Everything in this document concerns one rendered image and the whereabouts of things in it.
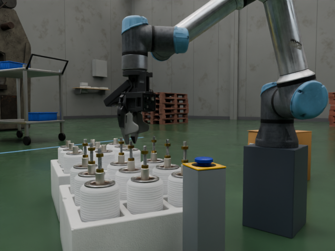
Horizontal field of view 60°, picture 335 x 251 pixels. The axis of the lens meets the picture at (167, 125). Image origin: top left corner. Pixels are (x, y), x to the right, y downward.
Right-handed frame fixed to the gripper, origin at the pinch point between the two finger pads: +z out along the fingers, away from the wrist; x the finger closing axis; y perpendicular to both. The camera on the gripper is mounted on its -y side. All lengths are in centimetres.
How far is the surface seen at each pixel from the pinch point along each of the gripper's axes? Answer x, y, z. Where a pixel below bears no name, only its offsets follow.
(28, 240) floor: -11.0, -33.5, 34.7
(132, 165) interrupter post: -0.4, 1.6, 7.7
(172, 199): -1.6, 16.0, 15.4
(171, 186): -1.2, 15.3, 11.7
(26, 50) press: 300, -495, -126
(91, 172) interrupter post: -10.2, -5.2, 8.6
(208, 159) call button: -11.6, 30.2, 1.5
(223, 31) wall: 1055, -350, -318
